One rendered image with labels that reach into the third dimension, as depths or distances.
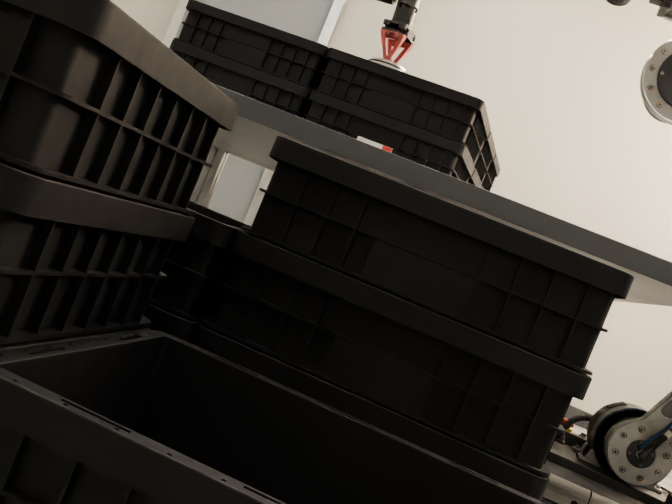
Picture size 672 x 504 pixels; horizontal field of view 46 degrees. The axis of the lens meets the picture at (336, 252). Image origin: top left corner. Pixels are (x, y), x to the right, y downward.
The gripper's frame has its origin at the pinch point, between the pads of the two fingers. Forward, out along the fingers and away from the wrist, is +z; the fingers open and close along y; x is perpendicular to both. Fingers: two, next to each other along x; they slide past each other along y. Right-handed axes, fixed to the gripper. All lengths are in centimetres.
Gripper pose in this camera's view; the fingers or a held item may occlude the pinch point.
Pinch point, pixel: (389, 61)
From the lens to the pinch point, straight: 213.3
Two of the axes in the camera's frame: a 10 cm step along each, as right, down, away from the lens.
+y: -3.3, -0.8, -9.4
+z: -3.2, 9.5, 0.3
